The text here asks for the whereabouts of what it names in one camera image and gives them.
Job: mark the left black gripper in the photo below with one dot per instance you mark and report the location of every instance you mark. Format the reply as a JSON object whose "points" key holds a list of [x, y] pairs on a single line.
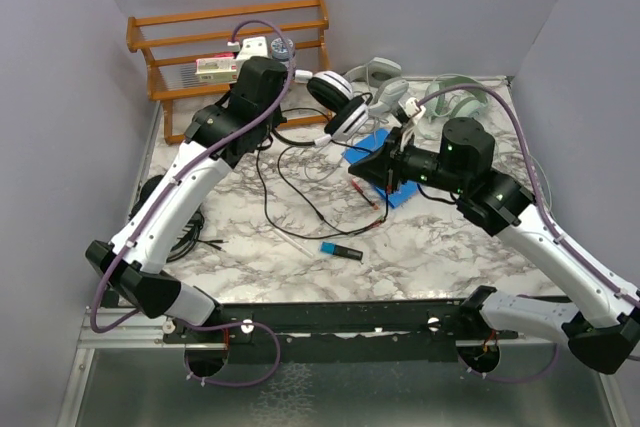
{"points": [[276, 114]]}

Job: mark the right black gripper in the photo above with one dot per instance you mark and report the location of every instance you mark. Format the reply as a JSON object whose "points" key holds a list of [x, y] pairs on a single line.
{"points": [[387, 165]]}

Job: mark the black white headphones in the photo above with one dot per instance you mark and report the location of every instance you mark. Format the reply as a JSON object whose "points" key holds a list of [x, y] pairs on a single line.
{"points": [[335, 93]]}

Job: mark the black blue headphones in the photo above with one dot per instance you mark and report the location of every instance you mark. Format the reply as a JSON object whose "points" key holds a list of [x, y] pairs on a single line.
{"points": [[152, 245]]}

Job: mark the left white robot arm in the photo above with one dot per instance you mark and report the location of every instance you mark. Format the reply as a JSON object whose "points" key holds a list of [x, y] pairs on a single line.
{"points": [[219, 135]]}

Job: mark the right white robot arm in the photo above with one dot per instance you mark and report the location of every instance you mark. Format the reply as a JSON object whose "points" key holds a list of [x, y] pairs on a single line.
{"points": [[599, 322]]}

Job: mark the grey white headphones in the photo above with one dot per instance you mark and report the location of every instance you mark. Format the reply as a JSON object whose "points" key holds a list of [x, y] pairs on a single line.
{"points": [[385, 76]]}

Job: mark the mint green headphones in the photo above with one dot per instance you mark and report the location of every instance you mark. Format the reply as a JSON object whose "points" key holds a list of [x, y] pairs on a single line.
{"points": [[454, 104]]}

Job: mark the blue notebook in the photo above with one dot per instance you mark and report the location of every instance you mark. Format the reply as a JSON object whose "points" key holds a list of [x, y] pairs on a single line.
{"points": [[369, 144]]}

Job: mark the red pen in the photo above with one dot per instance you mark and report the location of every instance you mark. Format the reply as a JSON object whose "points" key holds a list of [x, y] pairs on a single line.
{"points": [[361, 192]]}

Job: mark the right blue white jar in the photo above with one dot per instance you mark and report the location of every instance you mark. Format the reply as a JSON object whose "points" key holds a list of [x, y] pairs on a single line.
{"points": [[283, 50]]}

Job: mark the white red box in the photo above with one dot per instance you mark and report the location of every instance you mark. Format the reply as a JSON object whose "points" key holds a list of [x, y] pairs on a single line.
{"points": [[217, 70]]}

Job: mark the wooden shelf rack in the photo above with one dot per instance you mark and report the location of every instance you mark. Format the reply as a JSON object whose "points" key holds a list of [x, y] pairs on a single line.
{"points": [[172, 43]]}

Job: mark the blue black highlighter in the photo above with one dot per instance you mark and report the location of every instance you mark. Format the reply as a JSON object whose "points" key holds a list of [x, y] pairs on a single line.
{"points": [[341, 251]]}

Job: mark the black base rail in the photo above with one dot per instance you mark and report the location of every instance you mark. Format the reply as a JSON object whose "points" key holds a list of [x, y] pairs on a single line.
{"points": [[337, 332]]}

